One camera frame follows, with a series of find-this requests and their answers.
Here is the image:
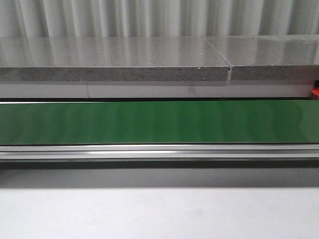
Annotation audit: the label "green conveyor belt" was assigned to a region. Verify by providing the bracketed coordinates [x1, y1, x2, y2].
[0, 100, 319, 145]

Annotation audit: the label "grey stone counter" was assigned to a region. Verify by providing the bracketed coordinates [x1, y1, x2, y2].
[0, 35, 319, 100]

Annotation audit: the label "red plastic object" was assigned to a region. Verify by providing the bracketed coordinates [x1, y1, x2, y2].
[311, 80, 319, 100]

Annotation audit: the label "white pleated curtain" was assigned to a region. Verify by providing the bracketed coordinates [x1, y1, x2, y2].
[0, 0, 319, 37]

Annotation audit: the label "aluminium conveyor frame rail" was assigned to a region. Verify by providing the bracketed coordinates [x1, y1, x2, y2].
[0, 143, 319, 169]

